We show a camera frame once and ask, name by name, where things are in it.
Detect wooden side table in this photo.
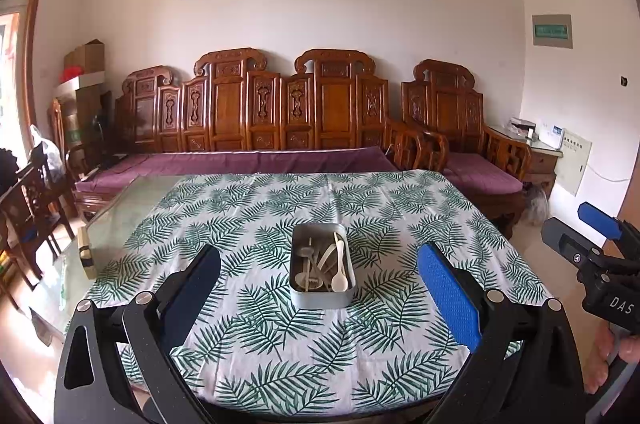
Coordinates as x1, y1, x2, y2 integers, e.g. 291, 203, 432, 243
487, 124, 564, 201

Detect small purple seat cushion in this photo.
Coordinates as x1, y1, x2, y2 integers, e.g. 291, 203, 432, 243
442, 152, 524, 195

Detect grey metal box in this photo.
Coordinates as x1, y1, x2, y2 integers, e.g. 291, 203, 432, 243
289, 223, 356, 309

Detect long purple seat cushion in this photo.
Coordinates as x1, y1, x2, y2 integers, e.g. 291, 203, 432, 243
75, 147, 402, 196

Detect white plastic bag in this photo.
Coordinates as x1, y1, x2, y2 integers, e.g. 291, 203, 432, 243
30, 124, 66, 183

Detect wooden dining chair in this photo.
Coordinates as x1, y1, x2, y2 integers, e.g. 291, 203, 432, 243
0, 144, 77, 291

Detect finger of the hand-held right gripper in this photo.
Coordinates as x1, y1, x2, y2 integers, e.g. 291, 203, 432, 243
578, 201, 640, 256
541, 216, 609, 271

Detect beige table corner guard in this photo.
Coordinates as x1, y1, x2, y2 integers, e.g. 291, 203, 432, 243
77, 226, 97, 281

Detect long carved wooden sofa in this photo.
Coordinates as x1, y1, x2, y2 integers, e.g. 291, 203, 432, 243
74, 48, 449, 216

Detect dark brown cabinet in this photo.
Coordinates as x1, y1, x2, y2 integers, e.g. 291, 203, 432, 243
75, 86, 114, 156

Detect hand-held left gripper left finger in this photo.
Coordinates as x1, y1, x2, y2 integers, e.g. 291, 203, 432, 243
52, 244, 222, 424

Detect leaf-print tablecloth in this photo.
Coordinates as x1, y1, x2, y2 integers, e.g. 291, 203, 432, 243
92, 170, 554, 418

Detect white electrical panel door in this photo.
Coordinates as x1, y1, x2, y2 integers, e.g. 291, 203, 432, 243
555, 129, 594, 198

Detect wooden window frame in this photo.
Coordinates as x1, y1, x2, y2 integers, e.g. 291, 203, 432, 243
0, 0, 54, 165

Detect grey fluffy bundle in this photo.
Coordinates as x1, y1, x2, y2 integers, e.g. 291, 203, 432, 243
522, 183, 549, 226

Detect person's right hand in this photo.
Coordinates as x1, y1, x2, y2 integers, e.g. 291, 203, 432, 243
584, 326, 640, 396

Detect green wall panel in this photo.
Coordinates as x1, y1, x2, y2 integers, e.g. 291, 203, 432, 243
531, 14, 574, 50

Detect white plastic spoon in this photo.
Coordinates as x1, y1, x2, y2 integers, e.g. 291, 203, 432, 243
330, 231, 350, 294
319, 241, 344, 278

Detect brown cardboard box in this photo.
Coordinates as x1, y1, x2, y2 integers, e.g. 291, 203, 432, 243
64, 39, 106, 78

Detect carved wooden armchair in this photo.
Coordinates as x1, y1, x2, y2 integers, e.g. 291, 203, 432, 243
400, 59, 534, 238

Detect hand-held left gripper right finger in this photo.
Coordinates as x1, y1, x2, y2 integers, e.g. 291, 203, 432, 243
416, 241, 587, 424

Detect cardboard boxes stack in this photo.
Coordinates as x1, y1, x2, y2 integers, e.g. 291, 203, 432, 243
54, 71, 106, 98

